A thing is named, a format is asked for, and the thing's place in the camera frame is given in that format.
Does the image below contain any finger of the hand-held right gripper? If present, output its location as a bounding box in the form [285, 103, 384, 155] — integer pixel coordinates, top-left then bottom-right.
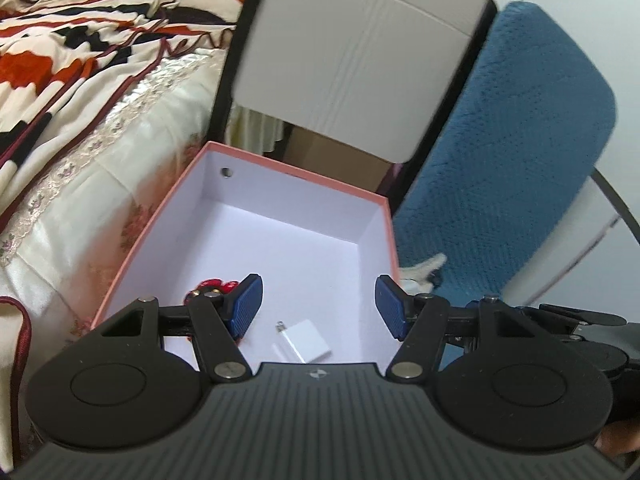
[515, 303, 629, 336]

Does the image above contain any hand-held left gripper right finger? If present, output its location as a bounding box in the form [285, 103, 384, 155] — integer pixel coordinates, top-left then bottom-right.
[374, 274, 547, 382]

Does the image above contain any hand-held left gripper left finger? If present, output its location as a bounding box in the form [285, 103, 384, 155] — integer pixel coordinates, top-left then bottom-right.
[92, 274, 264, 383]

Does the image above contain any white fluffy hair clip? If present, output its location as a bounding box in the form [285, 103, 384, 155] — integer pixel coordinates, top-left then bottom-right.
[400, 252, 448, 293]

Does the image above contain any white plug charger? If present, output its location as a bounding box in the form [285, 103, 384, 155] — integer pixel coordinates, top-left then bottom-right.
[270, 319, 334, 365]

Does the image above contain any pink cardboard box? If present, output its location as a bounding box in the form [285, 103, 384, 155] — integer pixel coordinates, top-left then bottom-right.
[91, 141, 402, 367]

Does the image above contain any person's right hand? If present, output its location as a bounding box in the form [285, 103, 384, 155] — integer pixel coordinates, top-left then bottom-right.
[597, 422, 640, 468]

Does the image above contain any small red toy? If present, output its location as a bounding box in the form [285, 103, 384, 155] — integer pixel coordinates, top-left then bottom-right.
[186, 278, 242, 307]

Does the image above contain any black curved bar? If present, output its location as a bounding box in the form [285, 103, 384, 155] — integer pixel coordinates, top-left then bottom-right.
[592, 167, 640, 243]

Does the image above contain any brown cardboard box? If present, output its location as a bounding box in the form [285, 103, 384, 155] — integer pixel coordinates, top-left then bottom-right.
[272, 122, 397, 197]

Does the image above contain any blue fabric chair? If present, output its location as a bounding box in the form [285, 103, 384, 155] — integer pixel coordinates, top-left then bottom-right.
[392, 1, 621, 307]

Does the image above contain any cream lace bedspread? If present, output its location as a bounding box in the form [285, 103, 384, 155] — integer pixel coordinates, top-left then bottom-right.
[0, 47, 232, 332]

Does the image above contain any cream hanging cloth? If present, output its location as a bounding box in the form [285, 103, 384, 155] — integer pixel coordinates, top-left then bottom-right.
[231, 104, 287, 157]

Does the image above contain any cream cloth with red trim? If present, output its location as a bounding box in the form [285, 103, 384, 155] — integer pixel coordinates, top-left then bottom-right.
[0, 296, 33, 466]

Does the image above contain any red black patterned blanket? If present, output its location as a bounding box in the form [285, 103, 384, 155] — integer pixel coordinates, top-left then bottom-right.
[0, 0, 251, 192]

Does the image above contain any white chair with black frame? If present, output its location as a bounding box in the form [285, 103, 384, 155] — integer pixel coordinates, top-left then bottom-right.
[212, 0, 499, 211]

